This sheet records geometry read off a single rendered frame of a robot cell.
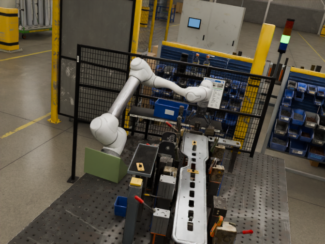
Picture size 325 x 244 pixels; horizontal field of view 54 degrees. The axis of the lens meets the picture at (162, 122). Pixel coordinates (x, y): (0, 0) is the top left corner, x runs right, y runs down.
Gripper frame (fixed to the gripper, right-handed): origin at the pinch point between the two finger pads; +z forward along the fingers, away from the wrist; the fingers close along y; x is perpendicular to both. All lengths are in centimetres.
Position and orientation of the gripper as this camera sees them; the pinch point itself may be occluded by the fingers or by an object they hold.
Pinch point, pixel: (197, 128)
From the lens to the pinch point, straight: 265.8
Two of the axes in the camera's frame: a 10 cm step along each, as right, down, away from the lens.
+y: 9.8, 1.8, -0.5
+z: -1.5, 9.1, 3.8
